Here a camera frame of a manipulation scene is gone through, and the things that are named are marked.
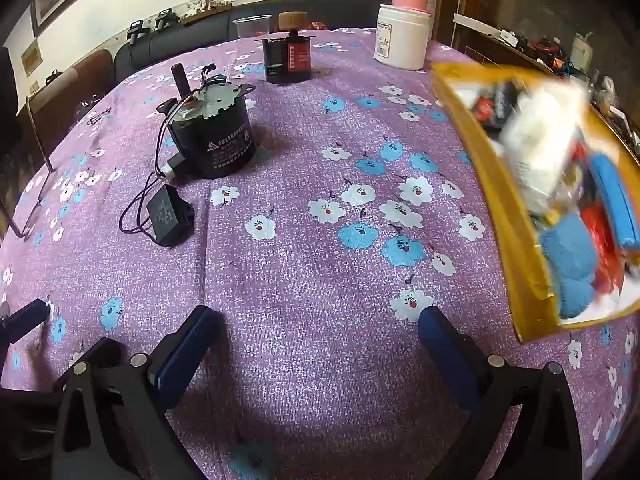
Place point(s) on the white green jug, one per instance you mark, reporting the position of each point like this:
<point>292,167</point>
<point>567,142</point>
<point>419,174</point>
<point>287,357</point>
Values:
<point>580,49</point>

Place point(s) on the black capacitor block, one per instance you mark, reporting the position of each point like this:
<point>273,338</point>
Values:
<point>170,215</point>

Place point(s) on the blue and orange sponge bag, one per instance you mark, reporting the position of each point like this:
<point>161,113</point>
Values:
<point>612,205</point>

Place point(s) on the yellow taped foam tray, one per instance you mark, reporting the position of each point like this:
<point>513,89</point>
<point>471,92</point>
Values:
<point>505,200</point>

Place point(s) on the small framed picture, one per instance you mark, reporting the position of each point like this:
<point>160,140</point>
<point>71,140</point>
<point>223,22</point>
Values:
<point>30,55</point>

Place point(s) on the brown chair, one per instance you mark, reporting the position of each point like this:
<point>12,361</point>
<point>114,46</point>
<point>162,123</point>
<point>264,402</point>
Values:
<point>82,85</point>

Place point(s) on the black cylindrical motor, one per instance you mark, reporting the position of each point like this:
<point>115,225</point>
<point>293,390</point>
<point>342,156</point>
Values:
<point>210,130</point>

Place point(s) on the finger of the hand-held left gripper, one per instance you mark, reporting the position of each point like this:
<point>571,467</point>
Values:
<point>25,420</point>
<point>27,317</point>

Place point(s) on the clear plastic cup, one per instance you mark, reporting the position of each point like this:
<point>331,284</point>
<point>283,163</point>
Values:
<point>251,25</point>

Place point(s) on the white plastic jar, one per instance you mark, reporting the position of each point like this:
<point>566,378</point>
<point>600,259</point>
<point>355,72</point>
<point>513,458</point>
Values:
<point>402,35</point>

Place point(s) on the red packet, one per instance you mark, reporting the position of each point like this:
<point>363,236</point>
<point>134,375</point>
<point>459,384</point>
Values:
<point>318,25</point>

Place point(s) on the red plastic bag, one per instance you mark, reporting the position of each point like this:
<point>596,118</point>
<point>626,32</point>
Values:
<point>602,245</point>

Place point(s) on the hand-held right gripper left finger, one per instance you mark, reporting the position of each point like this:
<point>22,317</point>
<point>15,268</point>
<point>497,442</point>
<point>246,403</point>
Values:
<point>185,355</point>

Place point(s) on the black sofa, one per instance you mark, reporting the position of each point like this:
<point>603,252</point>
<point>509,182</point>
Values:
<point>150,52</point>

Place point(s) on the black handheld device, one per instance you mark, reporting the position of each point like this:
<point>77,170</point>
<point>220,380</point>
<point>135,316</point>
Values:
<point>135,30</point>
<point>165,17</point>

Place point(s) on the wooden tray with ornaments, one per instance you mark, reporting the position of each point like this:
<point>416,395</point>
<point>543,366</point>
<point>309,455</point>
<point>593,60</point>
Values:
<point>205,10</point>

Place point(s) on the small metal clip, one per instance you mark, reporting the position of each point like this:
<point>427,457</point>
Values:
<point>100,116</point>

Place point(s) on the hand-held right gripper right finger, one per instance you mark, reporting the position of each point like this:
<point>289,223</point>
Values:
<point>445,345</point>

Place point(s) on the black and red bottle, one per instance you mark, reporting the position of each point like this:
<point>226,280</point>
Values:
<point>295,57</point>

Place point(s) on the pile of counter clutter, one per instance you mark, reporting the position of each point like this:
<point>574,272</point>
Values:
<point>545,47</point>

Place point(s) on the white plastic bag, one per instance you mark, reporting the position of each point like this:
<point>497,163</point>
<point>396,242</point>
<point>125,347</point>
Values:
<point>540,125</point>

